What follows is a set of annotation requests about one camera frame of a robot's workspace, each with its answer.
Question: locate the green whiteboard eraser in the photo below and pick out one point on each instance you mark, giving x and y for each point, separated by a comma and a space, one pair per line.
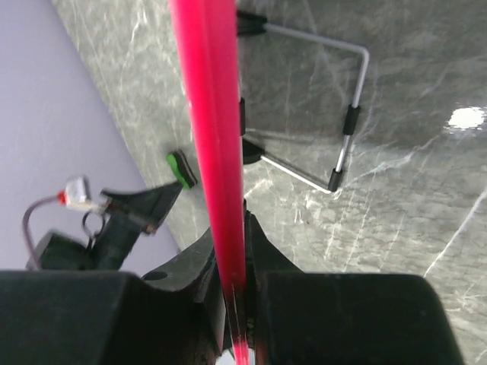
181, 169

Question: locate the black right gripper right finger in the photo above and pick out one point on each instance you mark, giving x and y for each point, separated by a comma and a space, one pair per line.
302, 317

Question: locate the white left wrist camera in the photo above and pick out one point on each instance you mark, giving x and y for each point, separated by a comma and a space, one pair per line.
77, 195

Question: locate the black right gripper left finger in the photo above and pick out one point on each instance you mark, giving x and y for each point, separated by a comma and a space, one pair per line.
173, 315

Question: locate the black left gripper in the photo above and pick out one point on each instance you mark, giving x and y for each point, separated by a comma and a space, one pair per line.
131, 215

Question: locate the metal wire whiteboard stand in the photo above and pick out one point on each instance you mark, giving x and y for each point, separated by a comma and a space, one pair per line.
252, 25

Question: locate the red framed whiteboard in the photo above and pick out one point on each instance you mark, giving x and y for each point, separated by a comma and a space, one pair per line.
206, 34

